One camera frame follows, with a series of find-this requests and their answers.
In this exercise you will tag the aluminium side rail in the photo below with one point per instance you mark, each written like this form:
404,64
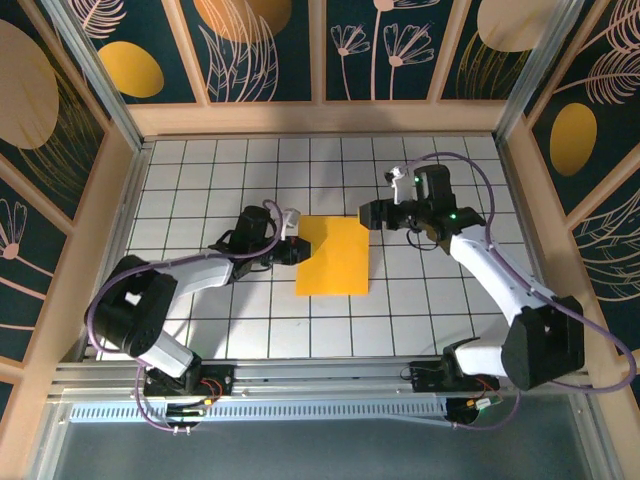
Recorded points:
521,200
135,175

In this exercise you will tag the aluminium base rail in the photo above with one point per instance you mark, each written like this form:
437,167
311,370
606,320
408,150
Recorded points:
320,380

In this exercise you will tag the yellow paper sheet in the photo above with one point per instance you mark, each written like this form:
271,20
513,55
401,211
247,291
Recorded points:
335,270

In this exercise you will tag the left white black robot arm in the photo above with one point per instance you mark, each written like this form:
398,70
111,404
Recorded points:
200,272

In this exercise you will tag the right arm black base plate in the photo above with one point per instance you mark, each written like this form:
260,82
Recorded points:
425,377

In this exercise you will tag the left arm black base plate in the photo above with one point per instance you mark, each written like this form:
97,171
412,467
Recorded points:
222,372

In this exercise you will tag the aluminium corner post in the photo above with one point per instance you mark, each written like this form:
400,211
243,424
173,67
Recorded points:
106,85
542,65

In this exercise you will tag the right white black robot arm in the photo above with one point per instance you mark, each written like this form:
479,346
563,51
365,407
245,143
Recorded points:
500,280

